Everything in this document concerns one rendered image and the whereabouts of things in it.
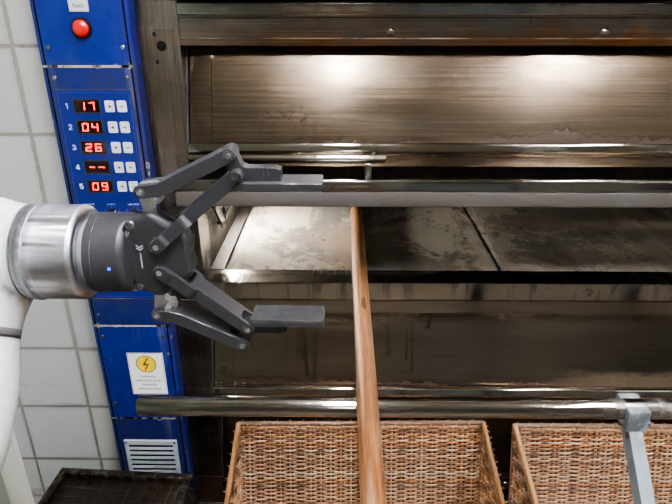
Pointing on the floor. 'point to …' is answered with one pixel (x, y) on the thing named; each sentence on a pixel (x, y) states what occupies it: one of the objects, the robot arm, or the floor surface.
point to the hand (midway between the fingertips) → (311, 253)
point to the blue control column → (63, 50)
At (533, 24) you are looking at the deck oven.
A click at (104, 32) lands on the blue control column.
